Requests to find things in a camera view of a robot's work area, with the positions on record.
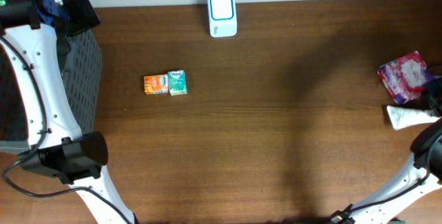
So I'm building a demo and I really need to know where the teal tissue pocket pack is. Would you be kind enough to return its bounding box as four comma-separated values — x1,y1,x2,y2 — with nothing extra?
168,70,188,96

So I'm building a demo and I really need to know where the orange tissue pocket pack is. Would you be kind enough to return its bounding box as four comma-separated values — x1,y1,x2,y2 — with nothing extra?
144,74,169,95

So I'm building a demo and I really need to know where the white tube with cork cap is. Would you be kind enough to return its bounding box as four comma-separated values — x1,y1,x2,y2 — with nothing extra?
386,106,441,131

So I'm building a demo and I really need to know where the red purple pads pack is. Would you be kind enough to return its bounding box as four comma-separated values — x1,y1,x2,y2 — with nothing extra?
377,51,437,104

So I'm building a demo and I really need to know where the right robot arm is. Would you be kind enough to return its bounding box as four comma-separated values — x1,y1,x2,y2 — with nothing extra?
328,77,441,224

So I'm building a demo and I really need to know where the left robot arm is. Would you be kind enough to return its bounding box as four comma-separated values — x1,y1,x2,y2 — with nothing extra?
1,0,137,223

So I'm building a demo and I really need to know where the dark grey plastic basket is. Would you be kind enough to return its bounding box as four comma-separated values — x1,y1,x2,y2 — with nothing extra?
0,0,104,155

